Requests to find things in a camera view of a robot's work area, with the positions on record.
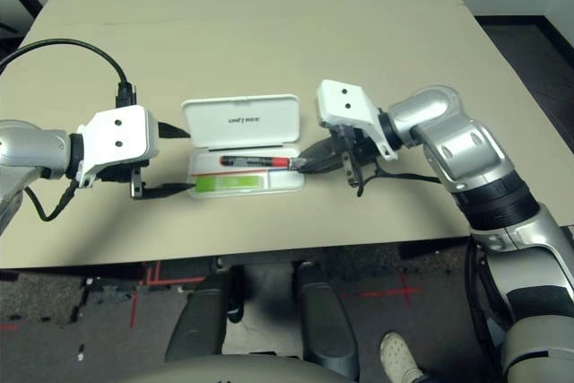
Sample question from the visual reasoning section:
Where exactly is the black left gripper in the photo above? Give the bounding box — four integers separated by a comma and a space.
96, 121, 197, 200

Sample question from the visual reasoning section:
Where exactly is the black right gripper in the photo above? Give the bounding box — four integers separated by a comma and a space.
298, 125, 382, 187

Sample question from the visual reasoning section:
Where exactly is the green rectangular eraser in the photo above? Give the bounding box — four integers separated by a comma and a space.
193, 175, 265, 192

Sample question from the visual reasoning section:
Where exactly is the red and black marker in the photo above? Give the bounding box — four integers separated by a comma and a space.
219, 154, 297, 168

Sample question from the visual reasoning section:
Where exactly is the white plastic pencil case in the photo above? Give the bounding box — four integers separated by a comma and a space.
180, 94, 306, 200

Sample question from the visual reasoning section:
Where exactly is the dark grey robot right leg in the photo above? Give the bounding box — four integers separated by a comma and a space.
291, 261, 361, 382

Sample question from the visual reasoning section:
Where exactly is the dark grey robot leg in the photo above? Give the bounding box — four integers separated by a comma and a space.
291, 261, 361, 382
164, 265, 246, 361

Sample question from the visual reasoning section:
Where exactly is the dark grey robot left leg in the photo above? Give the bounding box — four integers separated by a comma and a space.
164, 265, 246, 361

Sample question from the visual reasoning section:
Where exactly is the white perforated clog shoe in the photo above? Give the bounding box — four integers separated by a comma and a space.
379, 331, 425, 383

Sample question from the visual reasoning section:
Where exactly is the grey robot torso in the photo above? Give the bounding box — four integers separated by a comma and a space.
107, 353, 342, 383

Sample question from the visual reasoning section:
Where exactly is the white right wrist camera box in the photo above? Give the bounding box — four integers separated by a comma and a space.
316, 80, 399, 162

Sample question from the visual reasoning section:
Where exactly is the black left camera cable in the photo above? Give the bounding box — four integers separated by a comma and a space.
0, 39, 135, 109

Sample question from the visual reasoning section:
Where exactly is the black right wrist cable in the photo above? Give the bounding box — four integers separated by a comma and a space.
356, 166, 443, 198

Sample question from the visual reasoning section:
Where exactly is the short black left gripper cable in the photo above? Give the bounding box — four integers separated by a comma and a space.
22, 178, 81, 222

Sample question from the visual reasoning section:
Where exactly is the grey metal floor bracket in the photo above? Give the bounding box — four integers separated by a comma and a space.
84, 277, 140, 308

